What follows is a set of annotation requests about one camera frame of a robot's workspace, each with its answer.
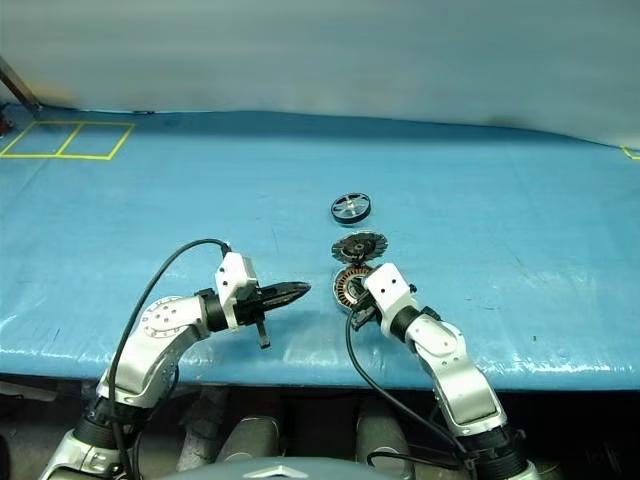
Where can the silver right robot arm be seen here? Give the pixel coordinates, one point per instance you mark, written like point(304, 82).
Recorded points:
point(465, 390)

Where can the grey metal frame bar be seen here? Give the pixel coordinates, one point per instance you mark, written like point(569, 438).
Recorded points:
point(17, 85)

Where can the yellow tape double square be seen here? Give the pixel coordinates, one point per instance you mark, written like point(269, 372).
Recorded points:
point(67, 139)

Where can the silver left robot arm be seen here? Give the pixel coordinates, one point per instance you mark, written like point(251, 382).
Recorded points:
point(150, 350)

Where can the black toothed rotor disc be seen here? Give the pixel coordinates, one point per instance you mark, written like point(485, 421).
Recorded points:
point(357, 248)

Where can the copper wound motor stator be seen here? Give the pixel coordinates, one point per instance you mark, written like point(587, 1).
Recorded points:
point(342, 290)

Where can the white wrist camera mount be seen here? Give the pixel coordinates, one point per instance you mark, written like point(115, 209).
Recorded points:
point(392, 292)
point(235, 280)

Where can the dark rounded shape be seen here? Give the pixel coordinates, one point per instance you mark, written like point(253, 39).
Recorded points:
point(250, 440)
point(382, 435)

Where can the blue table cover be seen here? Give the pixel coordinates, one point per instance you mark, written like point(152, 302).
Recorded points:
point(320, 165)

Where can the yellow tape corner marking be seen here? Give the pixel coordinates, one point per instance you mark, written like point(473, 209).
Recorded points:
point(631, 152)

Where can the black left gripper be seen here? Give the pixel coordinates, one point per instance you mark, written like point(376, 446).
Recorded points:
point(247, 312)

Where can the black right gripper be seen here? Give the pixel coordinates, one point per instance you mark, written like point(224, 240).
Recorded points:
point(364, 315)

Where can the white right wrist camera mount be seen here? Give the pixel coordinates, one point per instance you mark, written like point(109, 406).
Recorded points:
point(392, 292)

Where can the grey robot torso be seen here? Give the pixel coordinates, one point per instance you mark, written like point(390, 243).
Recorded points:
point(280, 472)

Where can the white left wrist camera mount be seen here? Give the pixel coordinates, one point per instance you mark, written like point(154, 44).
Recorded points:
point(235, 280)

